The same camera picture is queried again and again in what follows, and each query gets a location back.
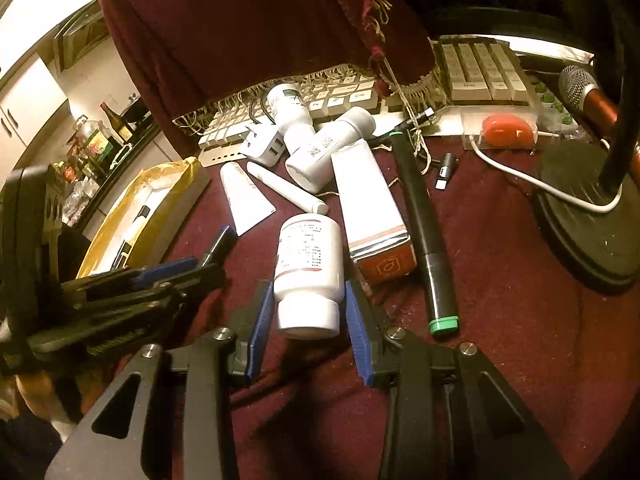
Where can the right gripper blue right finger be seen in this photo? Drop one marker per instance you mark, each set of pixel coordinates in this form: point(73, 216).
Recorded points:
point(375, 359)

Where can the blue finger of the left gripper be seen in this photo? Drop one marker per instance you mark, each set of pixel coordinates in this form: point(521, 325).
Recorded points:
point(222, 245)
point(165, 271)

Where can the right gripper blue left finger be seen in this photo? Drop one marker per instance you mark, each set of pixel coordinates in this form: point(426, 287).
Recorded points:
point(251, 325)

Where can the white floral hand cream tube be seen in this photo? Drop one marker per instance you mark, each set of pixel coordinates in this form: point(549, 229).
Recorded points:
point(247, 204)

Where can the white pill bottle red label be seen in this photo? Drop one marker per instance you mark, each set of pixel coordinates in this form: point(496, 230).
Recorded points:
point(308, 282)

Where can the long orange white carton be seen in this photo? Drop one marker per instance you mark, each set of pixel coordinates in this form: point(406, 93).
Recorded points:
point(378, 240)

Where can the cardboard box with white lining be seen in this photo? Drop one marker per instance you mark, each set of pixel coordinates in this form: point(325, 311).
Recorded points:
point(146, 217)

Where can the slim white pen tube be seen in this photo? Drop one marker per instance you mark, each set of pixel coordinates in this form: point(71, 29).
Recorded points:
point(292, 193)

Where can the black marker green cap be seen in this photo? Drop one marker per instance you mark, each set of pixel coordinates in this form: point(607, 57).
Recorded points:
point(428, 242)

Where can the white bottle grey cap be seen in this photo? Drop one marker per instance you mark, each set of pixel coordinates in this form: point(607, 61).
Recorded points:
point(310, 166)

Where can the white bottle green label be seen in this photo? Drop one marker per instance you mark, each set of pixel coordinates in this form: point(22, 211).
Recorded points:
point(291, 116)

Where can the dark glass wine bottle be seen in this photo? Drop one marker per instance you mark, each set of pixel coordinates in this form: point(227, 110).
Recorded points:
point(117, 123)

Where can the dark red draped cloth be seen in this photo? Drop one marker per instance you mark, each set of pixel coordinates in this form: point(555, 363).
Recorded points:
point(184, 54)

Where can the white kitchen cabinets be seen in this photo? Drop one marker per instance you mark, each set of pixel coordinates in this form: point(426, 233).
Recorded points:
point(29, 100)

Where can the orange round object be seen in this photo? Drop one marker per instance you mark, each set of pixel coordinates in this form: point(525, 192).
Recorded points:
point(508, 131)

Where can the black microphone stand base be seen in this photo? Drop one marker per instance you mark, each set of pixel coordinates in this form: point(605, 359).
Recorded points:
point(601, 249)

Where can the beige computer keyboard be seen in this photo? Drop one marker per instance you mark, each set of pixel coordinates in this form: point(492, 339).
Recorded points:
point(468, 71)

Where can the red silver microphone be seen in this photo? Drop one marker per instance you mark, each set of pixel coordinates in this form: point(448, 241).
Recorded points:
point(581, 94)

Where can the white usb wall charger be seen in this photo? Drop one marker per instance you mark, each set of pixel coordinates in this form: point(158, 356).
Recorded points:
point(263, 144)

